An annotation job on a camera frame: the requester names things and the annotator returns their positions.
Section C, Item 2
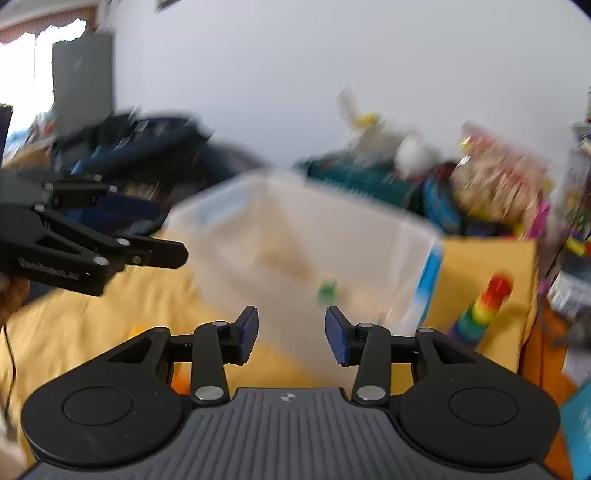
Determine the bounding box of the rainbow ring stacker toy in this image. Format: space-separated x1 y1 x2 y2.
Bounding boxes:
450 272 515 354

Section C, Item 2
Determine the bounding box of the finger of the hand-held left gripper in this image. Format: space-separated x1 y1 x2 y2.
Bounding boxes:
39 204 190 271
46 174 168 221

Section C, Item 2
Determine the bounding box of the orange storage box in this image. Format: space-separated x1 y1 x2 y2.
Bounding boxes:
519 307 573 462

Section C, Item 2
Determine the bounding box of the cluttered white shelf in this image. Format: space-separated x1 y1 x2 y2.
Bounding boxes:
545 85 591 384

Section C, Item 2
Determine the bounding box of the light blue toy package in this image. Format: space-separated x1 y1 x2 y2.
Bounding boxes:
413 242 445 326

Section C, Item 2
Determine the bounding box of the white plastic bin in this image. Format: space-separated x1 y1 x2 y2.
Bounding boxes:
164 167 446 374

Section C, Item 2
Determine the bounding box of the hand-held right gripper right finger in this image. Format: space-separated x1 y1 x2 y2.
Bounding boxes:
324 305 482 407

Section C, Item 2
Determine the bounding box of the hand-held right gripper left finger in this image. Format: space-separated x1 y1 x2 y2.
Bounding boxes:
108 305 260 407

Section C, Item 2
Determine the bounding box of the grey cabinet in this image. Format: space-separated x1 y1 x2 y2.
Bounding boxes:
52 34 115 137

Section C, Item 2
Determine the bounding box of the bright window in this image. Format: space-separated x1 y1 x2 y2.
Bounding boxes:
0 28 56 162

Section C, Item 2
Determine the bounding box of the yellow blanket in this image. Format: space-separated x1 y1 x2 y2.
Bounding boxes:
0 233 541 407

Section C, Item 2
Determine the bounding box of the dark blue mesh playpen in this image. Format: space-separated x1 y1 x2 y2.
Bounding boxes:
28 108 269 236

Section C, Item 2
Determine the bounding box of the person's left hand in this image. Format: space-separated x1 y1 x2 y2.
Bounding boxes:
0 273 31 320

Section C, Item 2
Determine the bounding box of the clear bag of snacks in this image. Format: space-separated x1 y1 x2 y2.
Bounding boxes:
450 122 555 232

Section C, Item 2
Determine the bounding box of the black cable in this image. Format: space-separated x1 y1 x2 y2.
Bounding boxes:
4 320 17 407

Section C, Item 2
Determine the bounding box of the pink packet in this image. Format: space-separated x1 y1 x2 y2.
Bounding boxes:
529 200 552 238

